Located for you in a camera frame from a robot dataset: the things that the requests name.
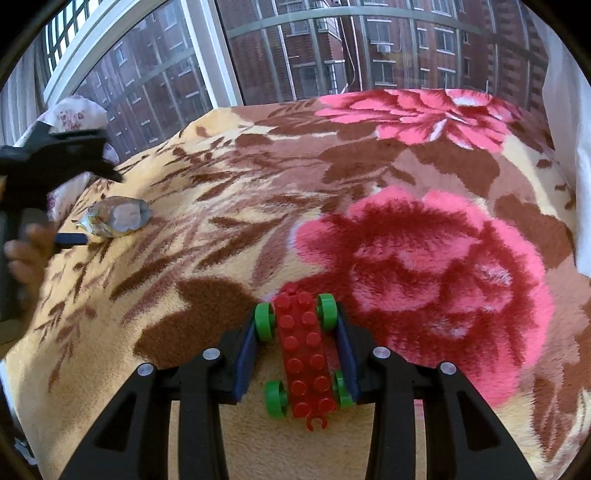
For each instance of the floral plush blanket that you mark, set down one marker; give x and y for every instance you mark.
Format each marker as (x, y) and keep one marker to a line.
(231, 221)

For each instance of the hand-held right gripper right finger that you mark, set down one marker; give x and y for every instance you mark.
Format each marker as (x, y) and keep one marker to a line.
(348, 360)

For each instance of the foil wrapper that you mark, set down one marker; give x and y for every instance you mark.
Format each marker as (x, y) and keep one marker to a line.
(117, 217)

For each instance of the white window frame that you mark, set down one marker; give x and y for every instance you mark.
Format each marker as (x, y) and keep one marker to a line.
(138, 37)

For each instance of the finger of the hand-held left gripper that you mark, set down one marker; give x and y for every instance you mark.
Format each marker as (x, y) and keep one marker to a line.
(71, 239)
(69, 152)

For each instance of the beige curtain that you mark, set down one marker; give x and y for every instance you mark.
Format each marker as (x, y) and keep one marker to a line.
(21, 101)

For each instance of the white curtain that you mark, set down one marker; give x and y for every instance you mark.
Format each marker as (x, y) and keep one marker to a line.
(572, 138)

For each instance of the person's left hand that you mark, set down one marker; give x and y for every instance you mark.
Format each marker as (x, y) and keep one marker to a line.
(32, 258)

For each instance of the grey window railing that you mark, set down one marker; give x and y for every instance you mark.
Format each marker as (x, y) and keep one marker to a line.
(369, 18)

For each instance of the red toy car green wheels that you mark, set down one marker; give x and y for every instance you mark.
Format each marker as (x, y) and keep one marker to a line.
(302, 355)

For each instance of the red brick apartment building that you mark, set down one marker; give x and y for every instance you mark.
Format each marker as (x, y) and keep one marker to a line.
(392, 50)

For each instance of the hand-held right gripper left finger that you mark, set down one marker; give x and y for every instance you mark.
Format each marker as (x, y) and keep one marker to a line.
(244, 364)

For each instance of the folded floral quilt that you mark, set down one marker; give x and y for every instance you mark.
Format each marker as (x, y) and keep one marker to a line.
(76, 113)

